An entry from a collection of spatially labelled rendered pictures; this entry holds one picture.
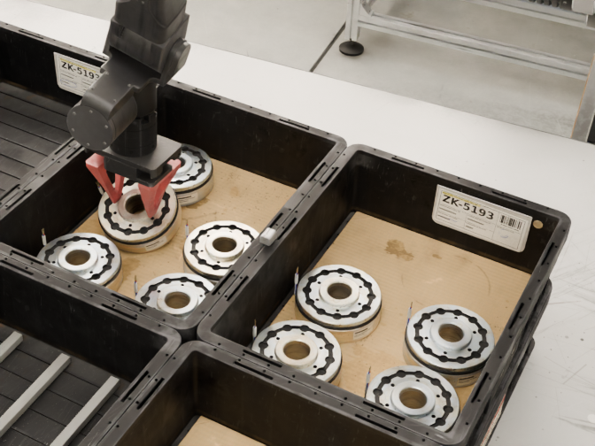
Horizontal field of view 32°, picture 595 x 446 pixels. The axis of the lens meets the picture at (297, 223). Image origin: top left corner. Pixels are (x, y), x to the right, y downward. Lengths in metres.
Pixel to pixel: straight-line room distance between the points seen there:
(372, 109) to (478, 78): 1.48
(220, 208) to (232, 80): 0.53
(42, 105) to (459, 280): 0.68
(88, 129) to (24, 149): 0.38
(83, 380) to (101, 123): 0.29
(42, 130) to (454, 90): 1.87
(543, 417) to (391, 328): 0.24
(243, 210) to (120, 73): 0.31
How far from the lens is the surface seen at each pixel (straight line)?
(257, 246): 1.18
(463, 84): 3.24
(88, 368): 1.20
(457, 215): 1.33
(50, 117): 1.58
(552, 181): 1.72
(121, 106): 1.15
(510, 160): 1.75
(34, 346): 1.23
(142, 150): 1.24
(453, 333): 1.22
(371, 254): 1.33
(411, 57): 3.34
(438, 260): 1.34
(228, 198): 1.40
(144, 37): 1.13
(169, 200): 1.32
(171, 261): 1.31
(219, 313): 1.10
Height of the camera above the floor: 1.72
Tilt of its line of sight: 41 degrees down
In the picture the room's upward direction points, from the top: 3 degrees clockwise
